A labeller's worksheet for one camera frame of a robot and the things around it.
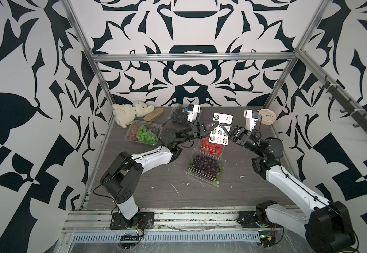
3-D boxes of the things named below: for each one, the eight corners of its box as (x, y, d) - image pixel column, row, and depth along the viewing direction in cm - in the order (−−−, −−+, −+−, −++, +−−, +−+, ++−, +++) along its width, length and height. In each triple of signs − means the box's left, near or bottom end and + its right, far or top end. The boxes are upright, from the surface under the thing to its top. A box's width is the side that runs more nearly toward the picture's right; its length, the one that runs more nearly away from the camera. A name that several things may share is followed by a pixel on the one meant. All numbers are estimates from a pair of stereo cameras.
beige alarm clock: (261, 124, 113) (263, 121, 110) (256, 111, 121) (258, 108, 119) (277, 124, 113) (279, 121, 110) (271, 111, 121) (272, 108, 119)
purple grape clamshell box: (184, 175, 90) (184, 169, 84) (194, 152, 99) (195, 146, 93) (217, 189, 85) (219, 184, 79) (224, 164, 94) (227, 158, 88)
